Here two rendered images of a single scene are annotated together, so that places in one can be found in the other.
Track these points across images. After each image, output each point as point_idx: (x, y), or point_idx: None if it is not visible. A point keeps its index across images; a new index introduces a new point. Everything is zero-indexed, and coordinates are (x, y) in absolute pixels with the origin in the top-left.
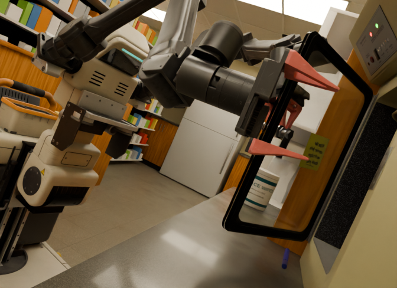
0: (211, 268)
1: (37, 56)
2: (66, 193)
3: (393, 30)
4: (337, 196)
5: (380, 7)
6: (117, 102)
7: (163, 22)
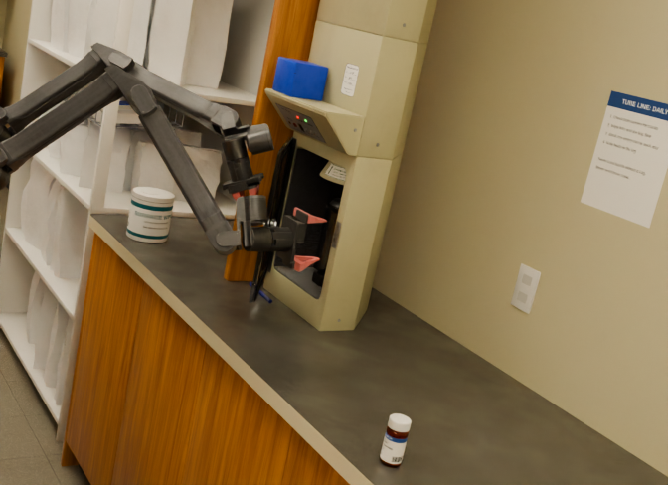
0: (261, 331)
1: None
2: None
3: (321, 134)
4: None
5: (311, 118)
6: None
7: (181, 182)
